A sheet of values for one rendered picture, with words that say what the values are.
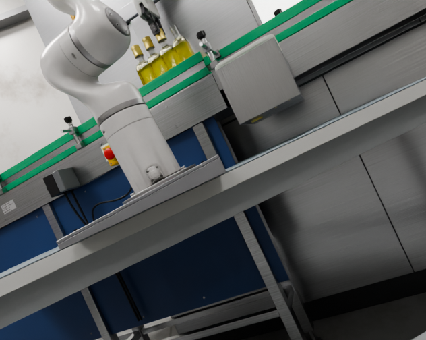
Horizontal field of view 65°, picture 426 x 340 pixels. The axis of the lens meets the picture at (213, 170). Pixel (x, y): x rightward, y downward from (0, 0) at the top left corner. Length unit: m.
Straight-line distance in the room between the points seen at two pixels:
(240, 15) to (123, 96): 0.76
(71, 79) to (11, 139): 3.35
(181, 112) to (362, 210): 0.78
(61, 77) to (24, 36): 3.56
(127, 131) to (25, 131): 3.40
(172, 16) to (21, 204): 1.00
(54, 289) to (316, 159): 0.63
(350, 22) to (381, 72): 0.27
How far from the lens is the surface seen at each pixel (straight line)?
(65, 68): 0.84
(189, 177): 0.59
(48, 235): 1.57
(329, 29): 1.17
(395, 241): 1.44
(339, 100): 1.35
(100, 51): 0.80
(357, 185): 1.37
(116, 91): 0.77
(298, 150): 0.73
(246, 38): 1.21
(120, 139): 0.75
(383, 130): 0.88
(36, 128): 4.07
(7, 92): 4.27
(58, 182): 1.33
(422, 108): 0.94
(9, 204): 1.66
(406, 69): 1.38
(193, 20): 1.46
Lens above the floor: 0.76
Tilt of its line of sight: level
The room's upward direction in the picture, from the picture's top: 25 degrees counter-clockwise
